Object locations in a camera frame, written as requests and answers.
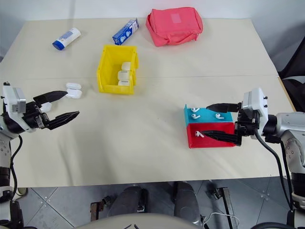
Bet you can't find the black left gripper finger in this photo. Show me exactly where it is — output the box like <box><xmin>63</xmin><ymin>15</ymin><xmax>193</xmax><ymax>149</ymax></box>
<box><xmin>33</xmin><ymin>90</ymin><xmax>69</xmax><ymax>105</ymax></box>
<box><xmin>47</xmin><ymin>111</ymin><xmax>80</xmax><ymax>131</ymax></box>

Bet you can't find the blue toothpaste carton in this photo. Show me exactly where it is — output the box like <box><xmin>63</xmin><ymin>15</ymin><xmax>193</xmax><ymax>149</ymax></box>
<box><xmin>112</xmin><ymin>18</ymin><xmax>140</xmax><ymax>46</ymax></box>

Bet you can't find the yellow plastic bin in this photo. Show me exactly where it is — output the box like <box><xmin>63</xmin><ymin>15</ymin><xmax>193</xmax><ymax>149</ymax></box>
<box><xmin>96</xmin><ymin>44</ymin><xmax>140</xmax><ymax>95</ymax></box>

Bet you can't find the pale robot torso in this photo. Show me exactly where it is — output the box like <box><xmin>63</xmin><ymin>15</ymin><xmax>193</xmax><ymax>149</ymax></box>
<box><xmin>87</xmin><ymin>213</ymin><xmax>202</xmax><ymax>229</ymax></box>

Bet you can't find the dark rounded shape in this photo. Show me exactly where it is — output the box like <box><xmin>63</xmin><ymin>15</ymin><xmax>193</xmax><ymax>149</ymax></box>
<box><xmin>108</xmin><ymin>186</ymin><xmax>148</xmax><ymax>218</ymax></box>
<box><xmin>173</xmin><ymin>181</ymin><xmax>203</xmax><ymax>225</ymax></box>

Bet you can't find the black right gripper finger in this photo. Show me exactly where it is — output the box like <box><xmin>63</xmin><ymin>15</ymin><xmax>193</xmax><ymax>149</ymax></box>
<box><xmin>206</xmin><ymin>103</ymin><xmax>242</xmax><ymax>113</ymax></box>
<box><xmin>202</xmin><ymin>130</ymin><xmax>243</xmax><ymax>146</ymax></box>

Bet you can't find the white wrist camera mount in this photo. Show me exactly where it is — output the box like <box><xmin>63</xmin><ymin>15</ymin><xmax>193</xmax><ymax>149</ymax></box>
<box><xmin>1</xmin><ymin>82</ymin><xmax>36</xmax><ymax>134</ymax></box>
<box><xmin>242</xmin><ymin>87</ymin><xmax>269</xmax><ymax>135</ymax></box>

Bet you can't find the red plastic tray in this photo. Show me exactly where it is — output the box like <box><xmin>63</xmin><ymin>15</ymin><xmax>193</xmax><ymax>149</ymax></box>
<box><xmin>185</xmin><ymin>122</ymin><xmax>239</xmax><ymax>149</ymax></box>

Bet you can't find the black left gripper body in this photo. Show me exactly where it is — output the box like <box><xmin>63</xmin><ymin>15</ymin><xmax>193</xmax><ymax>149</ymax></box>
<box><xmin>22</xmin><ymin>100</ymin><xmax>52</xmax><ymax>131</ymax></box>

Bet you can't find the pink fabric pouch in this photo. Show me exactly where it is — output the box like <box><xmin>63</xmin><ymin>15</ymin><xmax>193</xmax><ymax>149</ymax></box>
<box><xmin>145</xmin><ymin>7</ymin><xmax>204</xmax><ymax>47</ymax></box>

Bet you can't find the white and blue tube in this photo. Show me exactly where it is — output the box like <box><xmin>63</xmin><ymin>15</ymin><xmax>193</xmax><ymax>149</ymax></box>
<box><xmin>52</xmin><ymin>27</ymin><xmax>81</xmax><ymax>51</ymax></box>

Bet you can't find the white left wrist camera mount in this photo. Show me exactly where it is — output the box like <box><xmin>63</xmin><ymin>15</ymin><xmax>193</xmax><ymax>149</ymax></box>
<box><xmin>1</xmin><ymin>82</ymin><xmax>36</xmax><ymax>134</ymax></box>

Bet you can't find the teal plastic tray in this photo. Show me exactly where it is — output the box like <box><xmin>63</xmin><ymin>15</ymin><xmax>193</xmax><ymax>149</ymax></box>
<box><xmin>183</xmin><ymin>104</ymin><xmax>233</xmax><ymax>126</ymax></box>

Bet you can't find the dark metal table foot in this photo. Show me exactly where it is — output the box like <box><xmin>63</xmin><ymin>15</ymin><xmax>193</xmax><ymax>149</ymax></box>
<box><xmin>213</xmin><ymin>187</ymin><xmax>240</xmax><ymax>229</ymax></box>

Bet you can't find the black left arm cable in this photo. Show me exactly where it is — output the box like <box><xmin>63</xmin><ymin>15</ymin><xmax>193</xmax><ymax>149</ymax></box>
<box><xmin>9</xmin><ymin>135</ymin><xmax>23</xmax><ymax>203</ymax></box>

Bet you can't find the rusty metal table foot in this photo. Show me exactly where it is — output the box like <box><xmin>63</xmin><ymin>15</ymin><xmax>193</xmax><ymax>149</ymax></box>
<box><xmin>90</xmin><ymin>202</ymin><xmax>102</xmax><ymax>223</ymax></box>

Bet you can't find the black fabric object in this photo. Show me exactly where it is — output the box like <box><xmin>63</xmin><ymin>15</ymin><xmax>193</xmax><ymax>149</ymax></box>
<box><xmin>277</xmin><ymin>35</ymin><xmax>305</xmax><ymax>113</ymax></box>

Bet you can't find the thin white floor cable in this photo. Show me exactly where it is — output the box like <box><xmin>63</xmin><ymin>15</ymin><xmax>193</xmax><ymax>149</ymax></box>
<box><xmin>204</xmin><ymin>211</ymin><xmax>240</xmax><ymax>226</ymax></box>

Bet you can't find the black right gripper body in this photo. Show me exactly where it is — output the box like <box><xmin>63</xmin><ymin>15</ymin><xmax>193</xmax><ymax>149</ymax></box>
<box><xmin>234</xmin><ymin>108</ymin><xmax>260</xmax><ymax>141</ymax></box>

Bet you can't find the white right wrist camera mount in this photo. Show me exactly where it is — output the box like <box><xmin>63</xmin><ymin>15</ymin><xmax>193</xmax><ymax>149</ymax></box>
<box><xmin>242</xmin><ymin>87</ymin><xmax>269</xmax><ymax>135</ymax></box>

